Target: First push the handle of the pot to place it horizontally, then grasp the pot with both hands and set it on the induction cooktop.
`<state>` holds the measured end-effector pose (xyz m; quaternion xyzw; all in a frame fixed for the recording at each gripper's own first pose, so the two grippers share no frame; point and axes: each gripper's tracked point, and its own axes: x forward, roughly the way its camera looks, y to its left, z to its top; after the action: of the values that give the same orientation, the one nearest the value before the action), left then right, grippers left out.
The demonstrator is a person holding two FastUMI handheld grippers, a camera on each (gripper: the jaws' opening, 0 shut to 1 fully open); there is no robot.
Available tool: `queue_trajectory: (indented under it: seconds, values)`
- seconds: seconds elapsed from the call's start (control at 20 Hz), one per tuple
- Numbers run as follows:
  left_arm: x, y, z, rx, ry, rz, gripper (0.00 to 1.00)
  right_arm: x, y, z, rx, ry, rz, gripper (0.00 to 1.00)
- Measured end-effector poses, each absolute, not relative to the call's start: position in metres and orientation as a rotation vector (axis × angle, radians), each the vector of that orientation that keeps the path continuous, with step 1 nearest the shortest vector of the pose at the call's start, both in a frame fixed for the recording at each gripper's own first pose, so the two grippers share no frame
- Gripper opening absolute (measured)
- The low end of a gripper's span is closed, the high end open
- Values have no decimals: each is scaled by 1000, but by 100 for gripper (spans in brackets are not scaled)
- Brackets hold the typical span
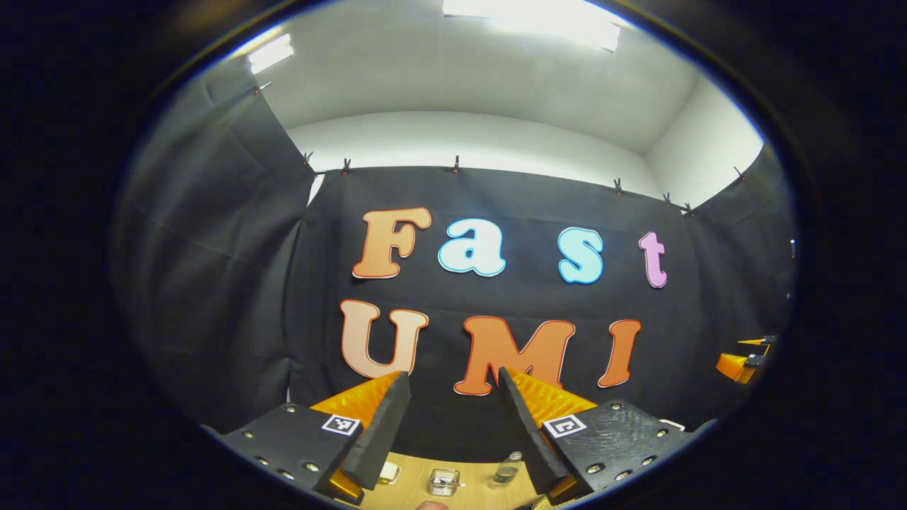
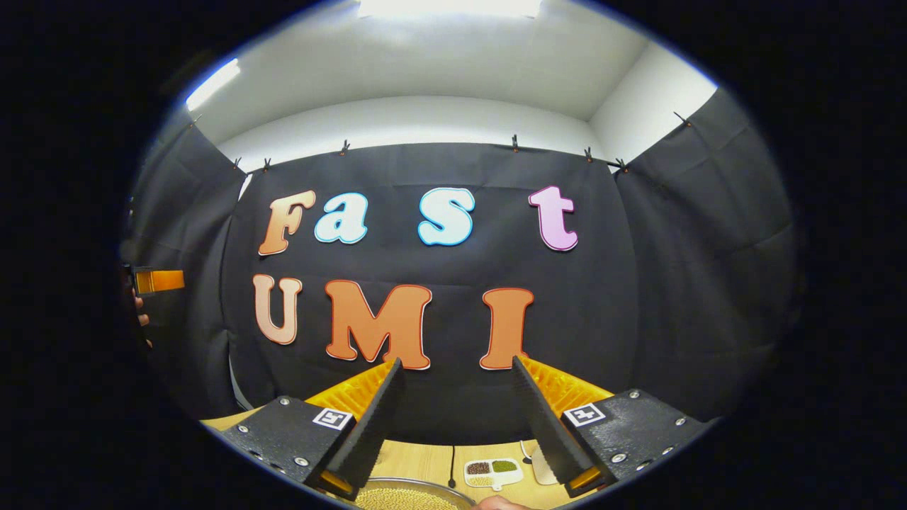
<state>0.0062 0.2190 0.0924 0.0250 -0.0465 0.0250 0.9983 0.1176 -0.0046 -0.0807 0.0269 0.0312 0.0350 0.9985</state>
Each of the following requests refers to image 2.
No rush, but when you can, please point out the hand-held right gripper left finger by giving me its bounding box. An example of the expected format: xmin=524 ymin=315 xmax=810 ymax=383
xmin=221 ymin=358 xmax=406 ymax=501

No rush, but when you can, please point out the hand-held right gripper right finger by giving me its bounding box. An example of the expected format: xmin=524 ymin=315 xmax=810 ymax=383
xmin=510 ymin=356 xmax=711 ymax=499

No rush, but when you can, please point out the steel pot with black handle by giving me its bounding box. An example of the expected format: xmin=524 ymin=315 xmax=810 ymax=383
xmin=352 ymin=477 xmax=477 ymax=510

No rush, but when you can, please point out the white toaster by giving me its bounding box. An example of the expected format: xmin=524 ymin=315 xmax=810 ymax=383
xmin=530 ymin=441 xmax=562 ymax=487

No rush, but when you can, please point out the white divided dish with beans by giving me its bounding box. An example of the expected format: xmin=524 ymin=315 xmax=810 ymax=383
xmin=464 ymin=458 xmax=525 ymax=492

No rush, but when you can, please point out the pile of yellow soybeans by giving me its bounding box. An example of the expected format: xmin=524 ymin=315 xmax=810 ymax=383
xmin=356 ymin=487 xmax=461 ymax=510

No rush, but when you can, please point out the row of black clips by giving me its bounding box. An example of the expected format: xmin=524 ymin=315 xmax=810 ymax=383
xmin=191 ymin=113 xmax=692 ymax=174

